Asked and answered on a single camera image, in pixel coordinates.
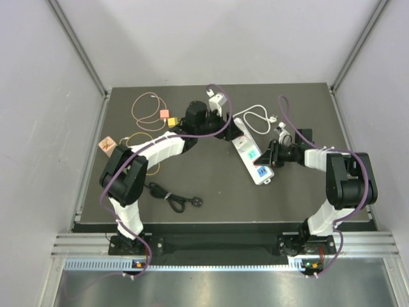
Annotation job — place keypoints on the yellow charger plug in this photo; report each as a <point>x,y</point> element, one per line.
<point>173,122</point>

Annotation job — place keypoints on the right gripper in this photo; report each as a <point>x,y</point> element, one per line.
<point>272,154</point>

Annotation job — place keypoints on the white power strip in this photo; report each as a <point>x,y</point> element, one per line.
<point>249,151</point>

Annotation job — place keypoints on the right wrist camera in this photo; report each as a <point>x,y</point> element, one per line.
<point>284,135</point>

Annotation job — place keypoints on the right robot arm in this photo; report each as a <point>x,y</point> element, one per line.
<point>349,185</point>

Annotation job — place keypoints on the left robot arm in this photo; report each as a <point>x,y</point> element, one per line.
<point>124,175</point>

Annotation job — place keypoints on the pink charger plug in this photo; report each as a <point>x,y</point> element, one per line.
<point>164,114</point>

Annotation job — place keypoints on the pink giraffe cube charger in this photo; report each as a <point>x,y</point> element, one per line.
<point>107,145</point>

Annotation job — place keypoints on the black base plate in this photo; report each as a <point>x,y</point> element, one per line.
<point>217,244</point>

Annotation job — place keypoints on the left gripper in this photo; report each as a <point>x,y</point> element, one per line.
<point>231,132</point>

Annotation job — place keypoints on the grey slotted cable duct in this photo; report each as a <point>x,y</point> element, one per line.
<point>133,265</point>

